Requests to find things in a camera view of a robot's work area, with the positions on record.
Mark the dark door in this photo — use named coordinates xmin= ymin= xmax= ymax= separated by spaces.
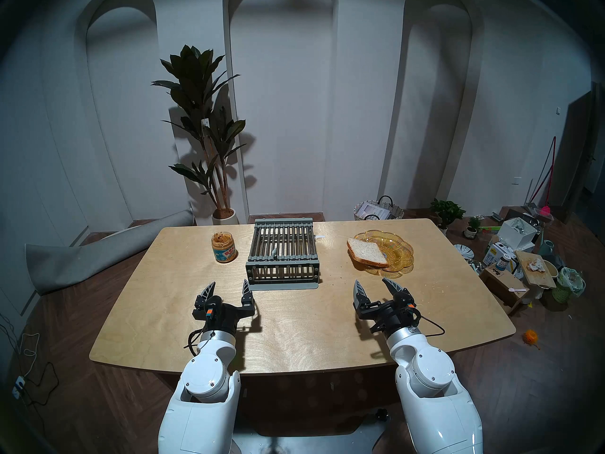
xmin=551 ymin=82 xmax=605 ymax=210

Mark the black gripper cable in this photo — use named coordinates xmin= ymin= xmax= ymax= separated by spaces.
xmin=415 ymin=314 xmax=446 ymax=338
xmin=184 ymin=326 xmax=213 ymax=357

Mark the grey rolled mat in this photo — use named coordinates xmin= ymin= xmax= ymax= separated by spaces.
xmin=25 ymin=210 xmax=195 ymax=296

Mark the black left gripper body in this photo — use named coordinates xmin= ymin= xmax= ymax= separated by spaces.
xmin=191 ymin=299 xmax=256 ymax=336

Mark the red handled pink broom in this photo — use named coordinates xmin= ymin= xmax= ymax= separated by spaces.
xmin=527 ymin=136 xmax=557 ymax=218

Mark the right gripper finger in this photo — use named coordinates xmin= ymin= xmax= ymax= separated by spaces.
xmin=382 ymin=278 xmax=414 ymax=304
xmin=352 ymin=279 xmax=372 ymax=311

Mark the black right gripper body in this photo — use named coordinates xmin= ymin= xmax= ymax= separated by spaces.
xmin=354 ymin=299 xmax=421 ymax=338

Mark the wicker basket with handle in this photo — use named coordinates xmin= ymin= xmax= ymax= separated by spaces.
xmin=353 ymin=195 xmax=405 ymax=221

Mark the tall potted plant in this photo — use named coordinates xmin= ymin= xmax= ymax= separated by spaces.
xmin=151 ymin=45 xmax=246 ymax=226

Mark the grey slatted cutlery rack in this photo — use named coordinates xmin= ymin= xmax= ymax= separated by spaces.
xmin=245 ymin=218 xmax=320 ymax=290

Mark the small wooden stool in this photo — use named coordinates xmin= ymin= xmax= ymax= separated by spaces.
xmin=515 ymin=251 xmax=557 ymax=301

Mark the white open box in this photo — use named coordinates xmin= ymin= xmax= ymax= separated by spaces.
xmin=497 ymin=218 xmax=538 ymax=251

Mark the white floor cable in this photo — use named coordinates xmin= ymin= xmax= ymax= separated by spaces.
xmin=13 ymin=332 xmax=41 ymax=379

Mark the amber glass plate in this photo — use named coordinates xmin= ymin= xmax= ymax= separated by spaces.
xmin=353 ymin=229 xmax=415 ymax=279

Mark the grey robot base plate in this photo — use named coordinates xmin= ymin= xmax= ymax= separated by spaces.
xmin=232 ymin=408 xmax=390 ymax=454

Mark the peanut butter jar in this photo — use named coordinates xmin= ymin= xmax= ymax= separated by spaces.
xmin=211 ymin=232 xmax=237 ymax=264

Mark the slice of white bread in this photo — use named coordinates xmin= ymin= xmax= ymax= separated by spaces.
xmin=346 ymin=237 xmax=389 ymax=268

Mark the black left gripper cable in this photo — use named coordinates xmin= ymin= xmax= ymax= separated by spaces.
xmin=184 ymin=326 xmax=213 ymax=357

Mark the brown cardboard box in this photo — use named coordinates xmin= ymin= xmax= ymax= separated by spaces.
xmin=479 ymin=264 xmax=530 ymax=315

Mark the white milk carton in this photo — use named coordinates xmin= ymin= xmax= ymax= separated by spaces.
xmin=482 ymin=243 xmax=517 ymax=271

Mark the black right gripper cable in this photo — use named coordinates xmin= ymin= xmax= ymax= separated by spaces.
xmin=415 ymin=314 xmax=446 ymax=338

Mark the small bushy potted plant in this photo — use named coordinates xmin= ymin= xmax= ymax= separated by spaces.
xmin=430 ymin=199 xmax=466 ymax=235

